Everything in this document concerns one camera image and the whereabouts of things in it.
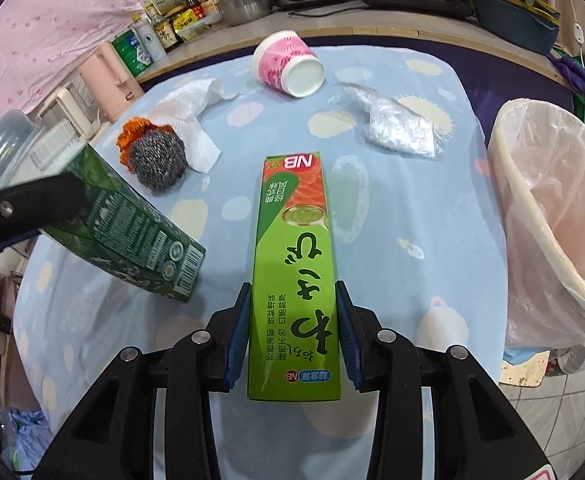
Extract clear plastic food container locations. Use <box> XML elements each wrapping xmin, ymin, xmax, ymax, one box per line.
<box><xmin>177</xmin><ymin>15</ymin><xmax>223</xmax><ymax>43</ymax></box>

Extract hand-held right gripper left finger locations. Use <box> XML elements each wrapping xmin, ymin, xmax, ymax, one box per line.
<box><xmin>32</xmin><ymin>281</ymin><xmax>253</xmax><ymax>480</ymax></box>

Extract clear domed appliance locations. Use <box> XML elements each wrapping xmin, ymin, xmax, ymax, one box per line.
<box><xmin>0</xmin><ymin>110</ymin><xmax>90</xmax><ymax>191</ymax></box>

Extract small orange plastic bag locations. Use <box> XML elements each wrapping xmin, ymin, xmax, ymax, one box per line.
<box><xmin>116</xmin><ymin>116</ymin><xmax>160</xmax><ymax>163</ymax></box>

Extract black induction cooker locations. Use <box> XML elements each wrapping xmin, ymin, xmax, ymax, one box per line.
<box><xmin>357</xmin><ymin>0</ymin><xmax>473</xmax><ymax>16</ymax></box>

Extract green white canister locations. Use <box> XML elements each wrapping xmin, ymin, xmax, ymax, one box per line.
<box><xmin>111</xmin><ymin>30</ymin><xmax>152</xmax><ymax>78</ymax></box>

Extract steel wool scrubber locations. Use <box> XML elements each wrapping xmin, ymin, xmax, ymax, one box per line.
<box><xmin>128</xmin><ymin>127</ymin><xmax>188</xmax><ymax>192</ymax></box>

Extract white trash bin with liner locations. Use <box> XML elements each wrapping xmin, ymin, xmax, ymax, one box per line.
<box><xmin>487</xmin><ymin>98</ymin><xmax>585</xmax><ymax>353</ymax></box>

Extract beige dirty stool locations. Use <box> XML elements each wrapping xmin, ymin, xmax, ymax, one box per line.
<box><xmin>499</xmin><ymin>345</ymin><xmax>560</xmax><ymax>388</ymax></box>

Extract white tissue paper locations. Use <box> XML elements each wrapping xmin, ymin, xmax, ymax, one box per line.
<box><xmin>150</xmin><ymin>77</ymin><xmax>240</xmax><ymax>173</ymax></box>

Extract small steel pot with lid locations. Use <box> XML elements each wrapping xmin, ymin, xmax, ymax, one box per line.
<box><xmin>216</xmin><ymin>0</ymin><xmax>273</xmax><ymax>27</ymax></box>

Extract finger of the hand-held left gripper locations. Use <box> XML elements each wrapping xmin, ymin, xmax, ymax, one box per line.
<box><xmin>0</xmin><ymin>170</ymin><xmax>93</xmax><ymax>263</ymax></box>

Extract pink electric kettle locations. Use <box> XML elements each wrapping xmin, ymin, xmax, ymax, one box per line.
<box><xmin>80</xmin><ymin>42</ymin><xmax>146</xmax><ymax>123</ymax></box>

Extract clear plastic bag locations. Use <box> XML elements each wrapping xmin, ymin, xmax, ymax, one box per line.
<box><xmin>342</xmin><ymin>82</ymin><xmax>445</xmax><ymax>161</ymax></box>

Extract pink dotted curtain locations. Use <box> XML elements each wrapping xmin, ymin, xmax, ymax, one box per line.
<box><xmin>0</xmin><ymin>0</ymin><xmax>186</xmax><ymax>161</ymax></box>

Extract light green cardboard box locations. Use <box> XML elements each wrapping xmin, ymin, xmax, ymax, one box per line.
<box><xmin>247</xmin><ymin>152</ymin><xmax>342</xmax><ymax>402</ymax></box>

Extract dark green drink carton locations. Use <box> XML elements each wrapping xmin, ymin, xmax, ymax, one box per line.
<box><xmin>40</xmin><ymin>142</ymin><xmax>206</xmax><ymax>303</ymax></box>

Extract white cable with switch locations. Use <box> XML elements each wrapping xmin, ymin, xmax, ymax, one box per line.
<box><xmin>547</xmin><ymin>0</ymin><xmax>585</xmax><ymax>68</ymax></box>

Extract purple cloth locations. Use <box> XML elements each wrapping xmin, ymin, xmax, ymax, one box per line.
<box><xmin>547</xmin><ymin>52</ymin><xmax>585</xmax><ymax>126</ymax></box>

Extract blue plastic bag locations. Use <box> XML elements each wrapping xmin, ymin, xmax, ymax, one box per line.
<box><xmin>2</xmin><ymin>407</ymin><xmax>53</xmax><ymax>476</ymax></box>

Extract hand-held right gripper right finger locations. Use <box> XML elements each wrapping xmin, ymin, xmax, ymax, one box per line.
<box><xmin>335</xmin><ymin>280</ymin><xmax>558</xmax><ymax>480</ymax></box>

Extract yellow seasoning packet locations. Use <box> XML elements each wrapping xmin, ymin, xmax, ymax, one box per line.
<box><xmin>172</xmin><ymin>10</ymin><xmax>208</xmax><ymax>33</ymax></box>

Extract pink paper cup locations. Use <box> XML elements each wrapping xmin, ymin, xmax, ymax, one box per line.
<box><xmin>252</xmin><ymin>30</ymin><xmax>325</xmax><ymax>98</ymax></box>

